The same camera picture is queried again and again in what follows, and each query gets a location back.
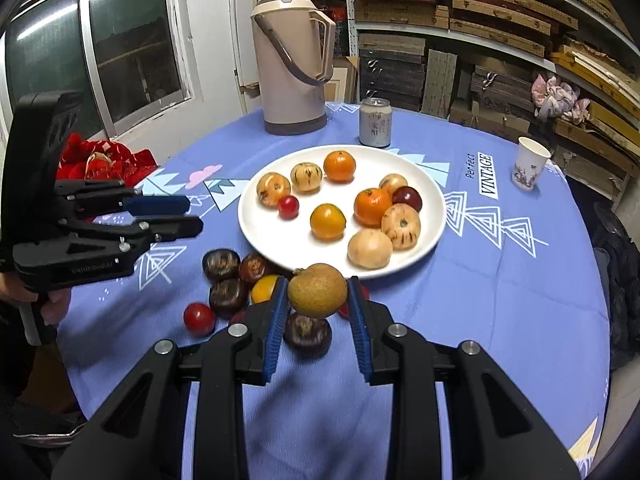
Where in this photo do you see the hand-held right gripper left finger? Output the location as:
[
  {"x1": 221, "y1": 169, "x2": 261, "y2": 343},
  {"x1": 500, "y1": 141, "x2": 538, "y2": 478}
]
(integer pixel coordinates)
[{"x1": 52, "y1": 275, "x2": 291, "y2": 480}]

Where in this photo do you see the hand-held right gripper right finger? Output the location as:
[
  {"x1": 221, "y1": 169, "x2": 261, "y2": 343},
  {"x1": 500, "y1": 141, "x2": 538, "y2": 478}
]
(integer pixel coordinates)
[{"x1": 347, "y1": 275, "x2": 583, "y2": 480}]

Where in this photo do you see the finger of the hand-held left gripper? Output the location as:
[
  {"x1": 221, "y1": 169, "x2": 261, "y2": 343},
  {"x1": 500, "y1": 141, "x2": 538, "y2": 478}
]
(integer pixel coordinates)
[
  {"x1": 54, "y1": 179, "x2": 192, "y2": 221},
  {"x1": 60, "y1": 215, "x2": 205, "y2": 248}
]

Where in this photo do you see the dark brown water chestnut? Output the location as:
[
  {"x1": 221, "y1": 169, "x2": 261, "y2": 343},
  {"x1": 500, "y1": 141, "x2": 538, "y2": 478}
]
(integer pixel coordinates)
[
  {"x1": 284, "y1": 312, "x2": 332, "y2": 356},
  {"x1": 209, "y1": 277, "x2": 249, "y2": 318},
  {"x1": 239, "y1": 252, "x2": 275, "y2": 288},
  {"x1": 202, "y1": 249, "x2": 241, "y2": 282}
]

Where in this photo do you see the yellow tomato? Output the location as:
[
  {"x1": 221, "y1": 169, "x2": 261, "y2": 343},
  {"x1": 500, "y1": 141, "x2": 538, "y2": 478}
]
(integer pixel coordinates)
[
  {"x1": 310, "y1": 203, "x2": 347, "y2": 240},
  {"x1": 250, "y1": 275, "x2": 281, "y2": 306}
]

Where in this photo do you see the brown round fruit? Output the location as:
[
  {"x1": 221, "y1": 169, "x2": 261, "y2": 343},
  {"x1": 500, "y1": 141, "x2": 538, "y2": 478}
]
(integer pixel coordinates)
[{"x1": 287, "y1": 263, "x2": 348, "y2": 318}]

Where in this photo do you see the white plate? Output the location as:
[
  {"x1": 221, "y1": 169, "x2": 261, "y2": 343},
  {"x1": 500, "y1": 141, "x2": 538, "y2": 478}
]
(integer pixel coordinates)
[{"x1": 237, "y1": 145, "x2": 447, "y2": 281}]

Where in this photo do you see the tan blotched fruit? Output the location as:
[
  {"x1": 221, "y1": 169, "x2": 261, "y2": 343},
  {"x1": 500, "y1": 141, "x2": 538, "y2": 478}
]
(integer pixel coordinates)
[{"x1": 256, "y1": 172, "x2": 292, "y2": 208}]

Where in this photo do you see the tan spotted fruit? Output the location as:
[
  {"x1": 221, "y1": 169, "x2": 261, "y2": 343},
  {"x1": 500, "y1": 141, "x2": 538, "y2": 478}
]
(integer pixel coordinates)
[{"x1": 381, "y1": 203, "x2": 422, "y2": 251}]

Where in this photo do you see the tangerine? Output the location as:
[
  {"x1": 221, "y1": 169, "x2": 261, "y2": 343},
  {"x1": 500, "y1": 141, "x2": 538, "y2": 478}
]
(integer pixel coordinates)
[
  {"x1": 323, "y1": 151, "x2": 357, "y2": 183},
  {"x1": 354, "y1": 187, "x2": 393, "y2": 227}
]

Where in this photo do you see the dark red plum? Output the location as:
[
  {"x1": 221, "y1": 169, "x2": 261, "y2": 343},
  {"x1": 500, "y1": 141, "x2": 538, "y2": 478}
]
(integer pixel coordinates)
[{"x1": 392, "y1": 186, "x2": 423, "y2": 213}]

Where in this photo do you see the person's left forearm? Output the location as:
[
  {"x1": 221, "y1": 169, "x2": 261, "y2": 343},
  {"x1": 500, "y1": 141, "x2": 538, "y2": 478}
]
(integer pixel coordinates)
[{"x1": 0, "y1": 300, "x2": 38, "y2": 401}]

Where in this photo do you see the person's left hand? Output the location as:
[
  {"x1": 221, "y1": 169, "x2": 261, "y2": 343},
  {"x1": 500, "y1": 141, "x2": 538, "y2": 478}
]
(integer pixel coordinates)
[{"x1": 0, "y1": 279, "x2": 72, "y2": 329}]

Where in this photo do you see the red cloth bag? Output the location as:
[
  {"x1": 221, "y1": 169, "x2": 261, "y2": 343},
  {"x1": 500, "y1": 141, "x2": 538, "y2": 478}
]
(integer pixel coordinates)
[{"x1": 56, "y1": 133, "x2": 158, "y2": 188}]

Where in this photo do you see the sliding glass window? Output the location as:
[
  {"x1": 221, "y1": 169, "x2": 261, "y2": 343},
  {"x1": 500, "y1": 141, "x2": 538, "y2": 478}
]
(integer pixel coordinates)
[{"x1": 0, "y1": 0, "x2": 193, "y2": 136}]

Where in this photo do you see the small tan fruit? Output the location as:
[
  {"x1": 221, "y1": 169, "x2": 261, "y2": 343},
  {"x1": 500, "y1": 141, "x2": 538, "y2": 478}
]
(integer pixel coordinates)
[{"x1": 378, "y1": 173, "x2": 408, "y2": 196}]

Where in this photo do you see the beige thermos flask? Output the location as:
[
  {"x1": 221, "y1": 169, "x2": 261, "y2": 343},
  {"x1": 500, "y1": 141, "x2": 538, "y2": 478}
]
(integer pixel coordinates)
[{"x1": 250, "y1": 0, "x2": 337, "y2": 136}]

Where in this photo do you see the white panel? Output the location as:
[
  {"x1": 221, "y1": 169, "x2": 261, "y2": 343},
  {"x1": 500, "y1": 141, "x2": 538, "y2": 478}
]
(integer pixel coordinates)
[{"x1": 229, "y1": 0, "x2": 261, "y2": 116}]

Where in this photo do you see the silver beverage can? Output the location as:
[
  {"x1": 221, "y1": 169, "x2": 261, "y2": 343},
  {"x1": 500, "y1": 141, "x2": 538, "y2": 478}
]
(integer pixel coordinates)
[{"x1": 359, "y1": 98, "x2": 392, "y2": 148}]

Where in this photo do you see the person's shoe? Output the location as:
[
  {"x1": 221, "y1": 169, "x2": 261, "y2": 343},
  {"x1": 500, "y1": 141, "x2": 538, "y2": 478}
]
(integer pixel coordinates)
[{"x1": 12, "y1": 407, "x2": 88, "y2": 448}]

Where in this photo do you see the white paper cup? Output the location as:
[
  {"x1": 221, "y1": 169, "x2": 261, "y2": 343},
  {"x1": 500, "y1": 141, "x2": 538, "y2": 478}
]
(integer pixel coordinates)
[{"x1": 510, "y1": 136, "x2": 552, "y2": 191}]

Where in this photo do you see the black jacket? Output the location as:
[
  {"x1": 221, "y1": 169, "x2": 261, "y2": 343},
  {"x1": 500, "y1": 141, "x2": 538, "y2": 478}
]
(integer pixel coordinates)
[{"x1": 592, "y1": 202, "x2": 640, "y2": 371}]

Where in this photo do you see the white metal shelf rack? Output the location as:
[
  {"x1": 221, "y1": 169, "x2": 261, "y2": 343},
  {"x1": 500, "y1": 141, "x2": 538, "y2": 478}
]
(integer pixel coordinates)
[{"x1": 345, "y1": 0, "x2": 640, "y2": 111}]

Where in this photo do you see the pink plastic bag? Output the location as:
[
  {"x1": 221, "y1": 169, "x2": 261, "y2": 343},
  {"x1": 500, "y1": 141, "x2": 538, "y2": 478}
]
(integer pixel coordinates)
[{"x1": 531, "y1": 74, "x2": 591, "y2": 123}]

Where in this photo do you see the wooden picture frame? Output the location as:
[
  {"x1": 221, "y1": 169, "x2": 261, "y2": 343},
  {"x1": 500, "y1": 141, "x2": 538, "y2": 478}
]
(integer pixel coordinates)
[{"x1": 324, "y1": 56, "x2": 361, "y2": 104}]

